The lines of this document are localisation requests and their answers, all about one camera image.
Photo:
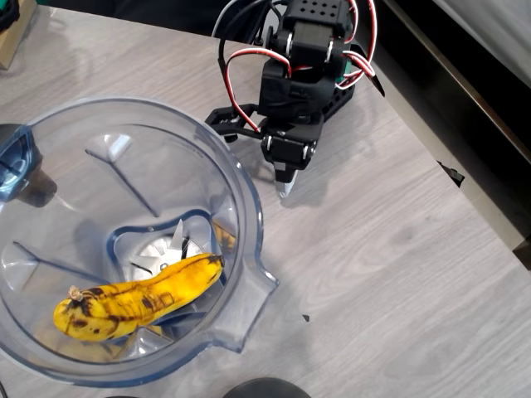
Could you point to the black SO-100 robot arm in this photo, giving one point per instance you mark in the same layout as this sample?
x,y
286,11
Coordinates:
x,y
303,89

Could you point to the black round lid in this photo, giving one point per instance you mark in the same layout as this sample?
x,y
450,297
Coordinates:
x,y
265,390

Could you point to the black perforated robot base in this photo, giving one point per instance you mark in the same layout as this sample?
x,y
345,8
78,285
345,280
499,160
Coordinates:
x,y
339,100

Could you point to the clear plastic blender jar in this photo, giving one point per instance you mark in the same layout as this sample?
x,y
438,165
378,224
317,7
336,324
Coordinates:
x,y
74,186

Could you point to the steel blender blade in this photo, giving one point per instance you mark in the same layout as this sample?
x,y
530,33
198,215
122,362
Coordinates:
x,y
157,253

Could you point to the dark metal window rail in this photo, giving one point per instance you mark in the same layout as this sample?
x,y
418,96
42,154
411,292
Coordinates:
x,y
456,108

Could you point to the ripe yellow spotted banana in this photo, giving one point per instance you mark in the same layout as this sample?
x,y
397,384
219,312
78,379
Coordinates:
x,y
132,302

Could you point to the green circuit board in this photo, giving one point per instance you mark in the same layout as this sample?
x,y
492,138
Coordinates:
x,y
341,77

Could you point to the black device with green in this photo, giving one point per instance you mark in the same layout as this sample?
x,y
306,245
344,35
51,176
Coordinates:
x,y
8,12

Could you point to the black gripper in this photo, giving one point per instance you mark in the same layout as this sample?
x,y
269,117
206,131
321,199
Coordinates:
x,y
289,152

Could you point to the small black edge clamp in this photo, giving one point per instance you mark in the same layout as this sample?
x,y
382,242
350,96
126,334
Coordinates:
x,y
454,174

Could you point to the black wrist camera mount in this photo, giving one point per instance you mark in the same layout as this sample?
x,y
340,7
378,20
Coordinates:
x,y
228,120

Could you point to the black triangular table clamp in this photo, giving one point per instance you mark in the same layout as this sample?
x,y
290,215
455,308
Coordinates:
x,y
378,85

